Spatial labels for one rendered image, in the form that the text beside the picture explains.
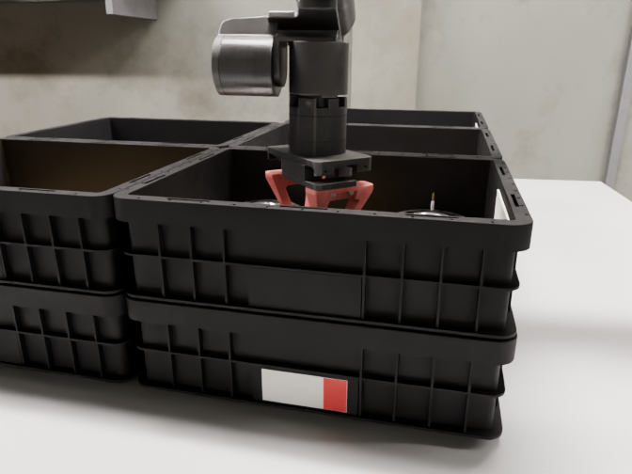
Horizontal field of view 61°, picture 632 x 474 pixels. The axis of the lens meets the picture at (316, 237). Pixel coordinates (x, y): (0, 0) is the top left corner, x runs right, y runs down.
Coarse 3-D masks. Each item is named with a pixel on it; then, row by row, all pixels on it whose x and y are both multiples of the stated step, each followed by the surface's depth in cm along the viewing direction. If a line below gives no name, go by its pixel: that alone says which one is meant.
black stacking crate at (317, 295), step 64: (192, 192) 68; (256, 192) 79; (384, 192) 75; (448, 192) 73; (192, 256) 53; (256, 256) 52; (320, 256) 50; (384, 256) 49; (448, 256) 47; (512, 256) 46; (384, 320) 50; (448, 320) 49; (512, 320) 50
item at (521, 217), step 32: (416, 160) 72; (448, 160) 71; (480, 160) 70; (128, 192) 54; (512, 192) 54; (160, 224) 52; (192, 224) 51; (224, 224) 50; (256, 224) 49; (288, 224) 49; (320, 224) 48; (352, 224) 47; (384, 224) 47; (416, 224) 46; (448, 224) 45; (480, 224) 45; (512, 224) 44
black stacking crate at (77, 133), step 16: (80, 128) 106; (96, 128) 111; (112, 128) 115; (128, 128) 114; (144, 128) 113; (160, 128) 113; (176, 128) 112; (192, 128) 111; (208, 128) 110; (224, 128) 109; (240, 128) 108; (256, 128) 108
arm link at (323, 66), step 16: (288, 32) 50; (304, 32) 50; (320, 32) 50; (336, 32) 50; (304, 48) 48; (320, 48) 48; (336, 48) 48; (304, 64) 49; (320, 64) 48; (336, 64) 49; (304, 80) 49; (320, 80) 49; (336, 80) 49; (304, 96) 51; (320, 96) 50; (336, 96) 50
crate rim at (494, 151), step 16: (272, 128) 99; (352, 128) 103; (368, 128) 102; (384, 128) 102; (400, 128) 101; (416, 128) 100; (432, 128) 100; (448, 128) 99; (464, 128) 99; (480, 128) 99; (240, 144) 82; (496, 144) 82
